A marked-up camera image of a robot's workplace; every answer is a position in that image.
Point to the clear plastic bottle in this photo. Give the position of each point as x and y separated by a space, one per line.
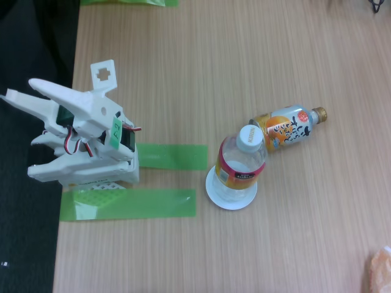
241 180

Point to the orange juice bottle can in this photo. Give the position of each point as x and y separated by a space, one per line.
290 128

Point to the green paper label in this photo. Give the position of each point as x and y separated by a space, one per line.
116 132

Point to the green tape strip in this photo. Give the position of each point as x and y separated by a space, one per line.
128 2
146 204
177 157

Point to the small white round plate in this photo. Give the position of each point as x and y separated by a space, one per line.
233 207

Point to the orange translucent plastic bag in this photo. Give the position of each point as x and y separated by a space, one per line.
382 268

